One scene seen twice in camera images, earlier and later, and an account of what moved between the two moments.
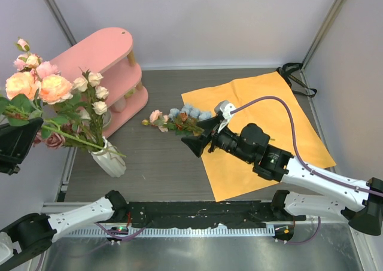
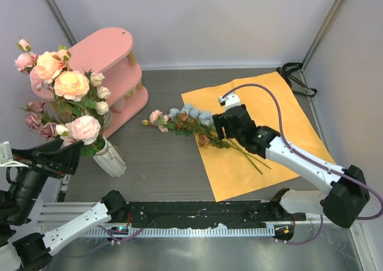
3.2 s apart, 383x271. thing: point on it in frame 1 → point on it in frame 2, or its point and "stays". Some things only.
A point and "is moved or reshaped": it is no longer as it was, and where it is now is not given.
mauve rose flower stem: [55, 140] is moved or reshaped
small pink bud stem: [158, 119] stays
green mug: [129, 93] stays
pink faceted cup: [119, 106] stays
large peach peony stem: [25, 92] → [48, 67]
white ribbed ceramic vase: [110, 160] stays
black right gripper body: [228, 140] → [220, 122]
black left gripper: [15, 142] → [66, 160]
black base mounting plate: [246, 215] stays
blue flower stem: [187, 115] stays
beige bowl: [106, 118] stays
